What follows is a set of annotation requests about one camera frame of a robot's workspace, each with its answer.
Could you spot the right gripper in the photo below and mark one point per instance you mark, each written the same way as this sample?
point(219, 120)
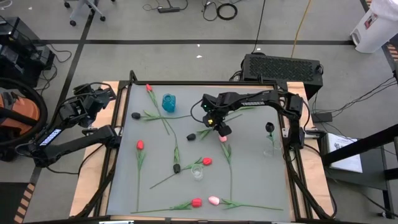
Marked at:
point(211, 113)

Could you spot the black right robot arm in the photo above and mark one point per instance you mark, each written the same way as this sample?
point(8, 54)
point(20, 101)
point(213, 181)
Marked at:
point(264, 98)

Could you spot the red tulip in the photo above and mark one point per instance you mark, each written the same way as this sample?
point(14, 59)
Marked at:
point(140, 145)
point(207, 161)
point(149, 88)
point(196, 202)

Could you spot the black metal stand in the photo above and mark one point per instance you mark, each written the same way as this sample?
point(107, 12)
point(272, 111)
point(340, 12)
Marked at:
point(373, 140)

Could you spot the grey office chair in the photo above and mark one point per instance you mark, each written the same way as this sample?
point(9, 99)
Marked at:
point(81, 7)

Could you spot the white paper booklet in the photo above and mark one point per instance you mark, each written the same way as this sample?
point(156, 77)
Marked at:
point(345, 155)

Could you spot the blue glass vase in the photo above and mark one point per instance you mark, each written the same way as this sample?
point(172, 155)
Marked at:
point(168, 104)

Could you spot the orange shop vacuum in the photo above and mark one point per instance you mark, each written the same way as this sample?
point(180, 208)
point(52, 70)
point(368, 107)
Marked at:
point(21, 112)

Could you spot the glass-sided black computer tower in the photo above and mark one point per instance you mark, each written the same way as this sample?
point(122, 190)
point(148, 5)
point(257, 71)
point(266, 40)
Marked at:
point(15, 29)

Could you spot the clear glass vase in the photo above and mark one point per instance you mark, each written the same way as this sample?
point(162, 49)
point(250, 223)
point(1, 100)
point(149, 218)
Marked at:
point(197, 174)
point(269, 152)

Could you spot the white waste bin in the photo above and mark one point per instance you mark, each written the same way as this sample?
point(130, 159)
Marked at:
point(373, 31)

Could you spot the grey table mat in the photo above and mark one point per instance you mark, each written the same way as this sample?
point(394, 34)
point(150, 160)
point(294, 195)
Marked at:
point(248, 186)

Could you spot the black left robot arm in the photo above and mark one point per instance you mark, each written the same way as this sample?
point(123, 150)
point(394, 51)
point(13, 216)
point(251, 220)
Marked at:
point(93, 138)

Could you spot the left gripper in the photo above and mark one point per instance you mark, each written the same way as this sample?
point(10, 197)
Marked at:
point(88, 107)

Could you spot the black perforated computer case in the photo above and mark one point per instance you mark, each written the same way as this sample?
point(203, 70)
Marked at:
point(280, 68)

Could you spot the black hazard-striped floor mat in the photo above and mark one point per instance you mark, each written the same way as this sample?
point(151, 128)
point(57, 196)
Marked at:
point(9, 202)

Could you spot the black power strip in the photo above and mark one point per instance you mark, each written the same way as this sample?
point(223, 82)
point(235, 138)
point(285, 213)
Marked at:
point(168, 9)

